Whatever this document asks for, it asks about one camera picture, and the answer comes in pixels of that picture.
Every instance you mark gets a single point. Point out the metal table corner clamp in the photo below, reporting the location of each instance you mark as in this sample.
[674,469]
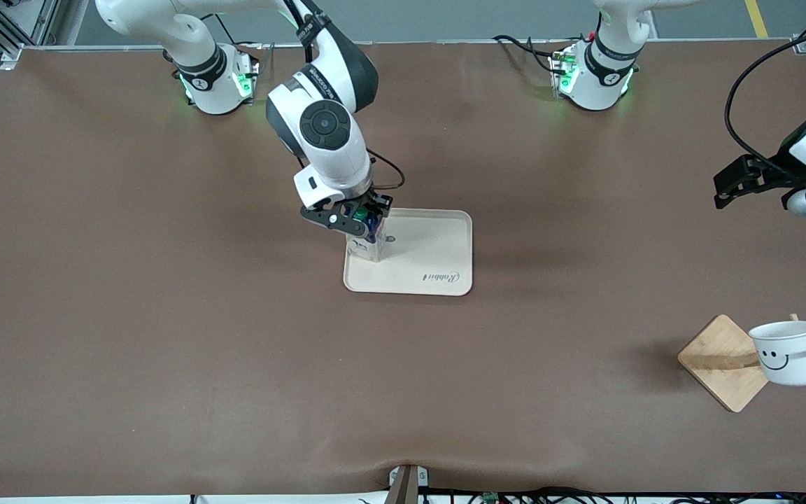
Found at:
[803,44]
[11,57]

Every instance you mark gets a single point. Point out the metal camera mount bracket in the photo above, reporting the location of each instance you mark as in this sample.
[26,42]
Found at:
[408,484]

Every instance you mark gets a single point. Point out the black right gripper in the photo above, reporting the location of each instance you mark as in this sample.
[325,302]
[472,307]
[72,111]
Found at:
[375,204]

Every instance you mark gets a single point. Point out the cream plastic tray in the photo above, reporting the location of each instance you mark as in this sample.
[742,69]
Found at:
[431,252]

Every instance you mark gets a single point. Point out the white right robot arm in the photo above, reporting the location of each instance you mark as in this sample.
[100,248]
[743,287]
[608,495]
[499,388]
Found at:
[322,126]

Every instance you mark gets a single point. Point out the blue white milk carton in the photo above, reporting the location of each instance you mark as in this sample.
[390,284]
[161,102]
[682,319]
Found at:
[364,250]

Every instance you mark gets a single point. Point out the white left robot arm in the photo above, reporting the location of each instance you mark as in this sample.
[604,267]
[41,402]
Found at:
[595,80]

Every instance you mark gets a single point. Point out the wooden cup rack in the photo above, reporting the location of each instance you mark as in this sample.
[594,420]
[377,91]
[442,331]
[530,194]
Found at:
[721,346]

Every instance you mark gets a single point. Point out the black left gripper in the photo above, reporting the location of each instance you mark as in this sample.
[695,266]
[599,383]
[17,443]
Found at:
[772,173]

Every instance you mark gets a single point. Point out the brown table mat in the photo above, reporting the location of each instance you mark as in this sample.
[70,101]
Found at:
[165,350]

